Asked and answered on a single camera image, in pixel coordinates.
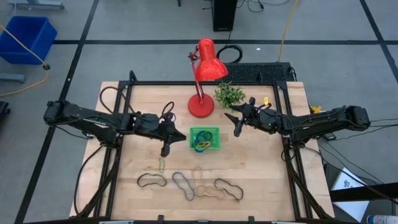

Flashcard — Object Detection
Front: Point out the black perforated panel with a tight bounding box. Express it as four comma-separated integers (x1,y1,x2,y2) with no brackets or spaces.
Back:
223,62,295,82

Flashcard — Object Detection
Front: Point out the black bar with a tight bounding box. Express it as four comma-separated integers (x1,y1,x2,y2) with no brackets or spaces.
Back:
329,182,398,203

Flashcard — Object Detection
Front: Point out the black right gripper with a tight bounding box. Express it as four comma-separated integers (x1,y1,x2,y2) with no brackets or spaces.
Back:
224,96,276,138

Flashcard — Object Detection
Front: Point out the green plant in white pot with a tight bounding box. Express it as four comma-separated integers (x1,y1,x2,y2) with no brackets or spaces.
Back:
213,81,246,110

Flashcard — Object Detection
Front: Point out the tan rubber band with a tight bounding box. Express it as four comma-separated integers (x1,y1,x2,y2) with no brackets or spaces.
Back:
195,185,227,200
192,166,205,188

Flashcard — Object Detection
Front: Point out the white bottle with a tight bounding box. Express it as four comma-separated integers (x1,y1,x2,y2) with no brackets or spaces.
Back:
366,214,398,224

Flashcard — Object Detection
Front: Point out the black computer tower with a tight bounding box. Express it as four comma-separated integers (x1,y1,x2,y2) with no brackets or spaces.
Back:
211,0,239,32

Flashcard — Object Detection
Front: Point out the black left base cable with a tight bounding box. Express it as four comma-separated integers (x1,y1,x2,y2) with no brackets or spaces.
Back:
73,144,105,215

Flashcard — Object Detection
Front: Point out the white cardboard box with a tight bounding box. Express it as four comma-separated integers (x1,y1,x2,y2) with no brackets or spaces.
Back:
330,167,371,222

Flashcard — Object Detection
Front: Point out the black rubber band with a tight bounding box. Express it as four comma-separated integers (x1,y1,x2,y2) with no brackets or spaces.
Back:
213,178,244,201
137,172,168,188

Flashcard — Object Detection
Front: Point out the blue plastic floor bin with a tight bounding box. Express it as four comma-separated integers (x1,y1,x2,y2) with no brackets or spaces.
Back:
0,16,58,65

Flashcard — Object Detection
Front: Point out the grey blue rubber band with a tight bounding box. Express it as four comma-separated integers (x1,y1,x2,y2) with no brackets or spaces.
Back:
172,171,196,202

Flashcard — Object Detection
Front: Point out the yellow floor cable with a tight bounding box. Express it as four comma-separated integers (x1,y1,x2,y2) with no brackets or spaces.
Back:
277,0,299,62

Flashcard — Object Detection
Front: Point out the grey table foot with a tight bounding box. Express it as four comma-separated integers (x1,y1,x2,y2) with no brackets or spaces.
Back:
7,0,65,10

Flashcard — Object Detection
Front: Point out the dark green rubber band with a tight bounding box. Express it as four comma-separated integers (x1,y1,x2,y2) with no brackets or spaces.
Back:
193,130,214,142

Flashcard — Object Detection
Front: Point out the red desk lamp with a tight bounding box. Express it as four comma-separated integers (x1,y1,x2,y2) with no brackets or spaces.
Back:
187,37,229,119

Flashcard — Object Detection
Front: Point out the black aluminium table frame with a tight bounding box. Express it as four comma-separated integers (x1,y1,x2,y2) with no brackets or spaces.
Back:
74,70,335,220

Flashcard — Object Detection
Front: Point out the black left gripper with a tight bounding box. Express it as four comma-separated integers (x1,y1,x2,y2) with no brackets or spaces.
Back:
158,114,187,158

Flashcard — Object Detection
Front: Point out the yellow cable with black puck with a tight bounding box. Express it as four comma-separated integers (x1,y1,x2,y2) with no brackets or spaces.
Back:
0,24,51,98

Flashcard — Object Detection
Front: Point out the black left gripper cable loop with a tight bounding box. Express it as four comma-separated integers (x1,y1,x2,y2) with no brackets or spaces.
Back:
160,101,175,121

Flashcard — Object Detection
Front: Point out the bright blue rubber band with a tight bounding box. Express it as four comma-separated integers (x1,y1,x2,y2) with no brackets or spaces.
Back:
192,139,214,154

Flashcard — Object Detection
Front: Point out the coiled black cable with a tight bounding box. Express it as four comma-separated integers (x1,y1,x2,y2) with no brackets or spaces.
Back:
216,45,243,64

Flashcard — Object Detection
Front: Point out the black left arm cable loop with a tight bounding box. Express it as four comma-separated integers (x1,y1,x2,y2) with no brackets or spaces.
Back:
99,86,137,114

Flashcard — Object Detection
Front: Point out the green plastic bin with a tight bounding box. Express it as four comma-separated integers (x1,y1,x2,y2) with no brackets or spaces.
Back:
189,126,221,151

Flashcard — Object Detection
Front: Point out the long black floor cable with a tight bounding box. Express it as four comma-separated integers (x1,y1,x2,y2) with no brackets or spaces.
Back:
317,144,398,205

